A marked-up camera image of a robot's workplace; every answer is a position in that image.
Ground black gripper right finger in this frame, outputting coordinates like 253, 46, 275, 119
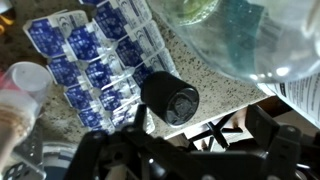
245, 105, 320, 180

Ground black toiletries tray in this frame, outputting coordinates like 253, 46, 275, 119
0, 124, 46, 180

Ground blue contact lens packs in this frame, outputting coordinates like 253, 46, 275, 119
23, 0, 179, 133

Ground clear blue mouthwash bottle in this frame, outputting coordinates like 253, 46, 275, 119
147, 0, 320, 126

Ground clear capped small bottle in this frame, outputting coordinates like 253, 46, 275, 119
0, 61, 53, 170

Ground blue round jar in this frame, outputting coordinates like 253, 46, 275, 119
43, 141, 77, 180

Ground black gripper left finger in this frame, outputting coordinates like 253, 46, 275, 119
64, 105, 187, 180

